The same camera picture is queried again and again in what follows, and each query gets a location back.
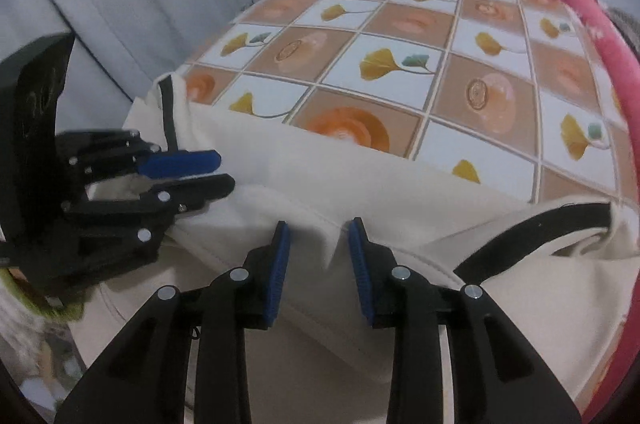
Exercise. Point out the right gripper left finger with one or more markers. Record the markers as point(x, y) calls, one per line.
point(140, 377)

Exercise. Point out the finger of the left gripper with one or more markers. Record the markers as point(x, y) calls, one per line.
point(179, 164)
point(171, 197)

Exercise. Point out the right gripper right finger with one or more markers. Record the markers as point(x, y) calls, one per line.
point(457, 342)

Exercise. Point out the cream zip jacket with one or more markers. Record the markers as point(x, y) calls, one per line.
point(565, 271)

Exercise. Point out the pink floral blanket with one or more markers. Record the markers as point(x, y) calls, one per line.
point(616, 400)

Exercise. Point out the patterned tile bed sheet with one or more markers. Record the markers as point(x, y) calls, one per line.
point(508, 94)

